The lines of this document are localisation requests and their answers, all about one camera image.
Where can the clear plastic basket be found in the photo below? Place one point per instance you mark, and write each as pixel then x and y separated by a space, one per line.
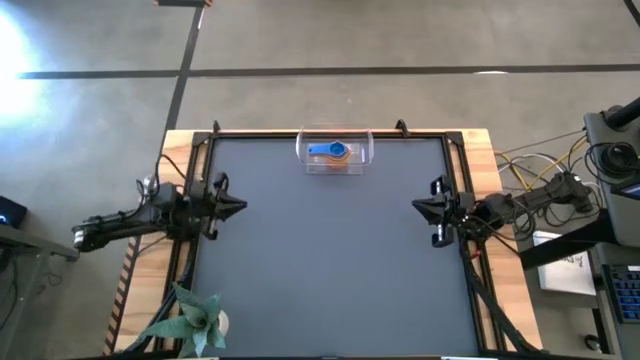
pixel 360 150

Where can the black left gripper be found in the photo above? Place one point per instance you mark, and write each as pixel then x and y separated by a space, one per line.
pixel 207 207

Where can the grey equipment cart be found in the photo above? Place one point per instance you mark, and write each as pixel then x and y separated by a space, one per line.
pixel 625 220

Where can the black yellow striped strip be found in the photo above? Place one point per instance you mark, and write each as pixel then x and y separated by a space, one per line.
pixel 125 290

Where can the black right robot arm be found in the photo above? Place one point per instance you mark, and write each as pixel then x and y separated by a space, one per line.
pixel 555 192

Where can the grey metal stand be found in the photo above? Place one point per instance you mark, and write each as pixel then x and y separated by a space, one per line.
pixel 45 245

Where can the black device with blue light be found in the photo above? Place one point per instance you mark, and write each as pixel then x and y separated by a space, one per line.
pixel 12 210

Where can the white paper sheet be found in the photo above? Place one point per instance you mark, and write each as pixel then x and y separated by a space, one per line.
pixel 565 275

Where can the black keyboard with lit keys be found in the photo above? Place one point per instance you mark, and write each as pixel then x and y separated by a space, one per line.
pixel 627 295

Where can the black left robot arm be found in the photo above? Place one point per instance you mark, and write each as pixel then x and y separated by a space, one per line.
pixel 115 227

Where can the black caster wheel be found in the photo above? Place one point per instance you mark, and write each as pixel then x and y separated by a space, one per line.
pixel 593 342

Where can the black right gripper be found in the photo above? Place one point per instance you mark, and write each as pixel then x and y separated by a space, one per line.
pixel 457 207

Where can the dark grey table mat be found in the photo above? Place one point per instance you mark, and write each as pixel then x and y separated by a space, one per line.
pixel 325 280

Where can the orange measuring cup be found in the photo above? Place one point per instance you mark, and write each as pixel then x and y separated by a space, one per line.
pixel 337 165

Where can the black pole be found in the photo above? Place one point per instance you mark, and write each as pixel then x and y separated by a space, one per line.
pixel 625 115

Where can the green plant in white pot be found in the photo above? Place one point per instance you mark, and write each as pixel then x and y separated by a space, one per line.
pixel 200 322

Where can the black aluminium table frame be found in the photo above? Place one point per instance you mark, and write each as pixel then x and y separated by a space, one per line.
pixel 457 140

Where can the blue measuring cup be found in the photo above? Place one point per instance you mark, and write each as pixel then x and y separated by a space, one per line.
pixel 320 149

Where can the black diagonal beam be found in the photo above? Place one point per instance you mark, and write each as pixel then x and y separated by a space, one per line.
pixel 560 245

